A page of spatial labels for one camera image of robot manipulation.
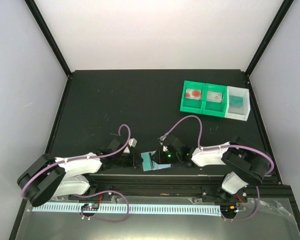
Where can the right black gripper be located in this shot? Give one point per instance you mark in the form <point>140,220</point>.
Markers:
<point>157,158</point>

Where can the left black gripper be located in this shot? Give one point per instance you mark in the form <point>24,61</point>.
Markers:
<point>132,162</point>

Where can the black leather card holder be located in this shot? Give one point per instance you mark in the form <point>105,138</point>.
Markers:
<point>157,166</point>

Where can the white card red pattern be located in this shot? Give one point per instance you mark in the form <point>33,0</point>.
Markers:
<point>214,97</point>

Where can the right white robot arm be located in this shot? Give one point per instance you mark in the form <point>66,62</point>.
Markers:
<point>247,165</point>

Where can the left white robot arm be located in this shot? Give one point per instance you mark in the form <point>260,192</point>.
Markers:
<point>51,177</point>

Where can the card with red circles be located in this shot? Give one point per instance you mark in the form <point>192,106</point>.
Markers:
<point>193,94</point>

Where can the left green bin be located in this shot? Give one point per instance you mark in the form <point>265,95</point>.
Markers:
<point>193,106</point>

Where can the green bin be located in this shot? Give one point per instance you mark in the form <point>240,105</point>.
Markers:
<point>216,109</point>
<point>193,106</point>

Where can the small circuit board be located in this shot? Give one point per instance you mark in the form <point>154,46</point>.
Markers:
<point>90,207</point>

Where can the middle green bin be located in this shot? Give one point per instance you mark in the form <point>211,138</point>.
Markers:
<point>216,109</point>

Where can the white bin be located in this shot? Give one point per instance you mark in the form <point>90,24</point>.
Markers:
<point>241,114</point>

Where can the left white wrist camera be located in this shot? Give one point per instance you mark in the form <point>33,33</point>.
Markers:
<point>131,144</point>

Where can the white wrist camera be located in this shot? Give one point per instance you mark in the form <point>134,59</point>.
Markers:
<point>162,138</point>
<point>131,144</point>

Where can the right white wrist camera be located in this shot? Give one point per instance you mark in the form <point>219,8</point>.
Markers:
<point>162,138</point>

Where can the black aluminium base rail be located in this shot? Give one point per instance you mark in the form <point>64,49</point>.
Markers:
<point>180,186</point>

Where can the white slotted cable duct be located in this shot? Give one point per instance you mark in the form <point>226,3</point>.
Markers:
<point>144,209</point>

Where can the left black frame post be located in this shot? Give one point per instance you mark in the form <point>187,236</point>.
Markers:
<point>38,17</point>

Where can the black frame post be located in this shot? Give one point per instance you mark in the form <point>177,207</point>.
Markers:
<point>38,17</point>
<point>273,27</point>

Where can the right black frame post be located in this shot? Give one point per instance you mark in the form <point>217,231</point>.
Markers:
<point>273,27</point>

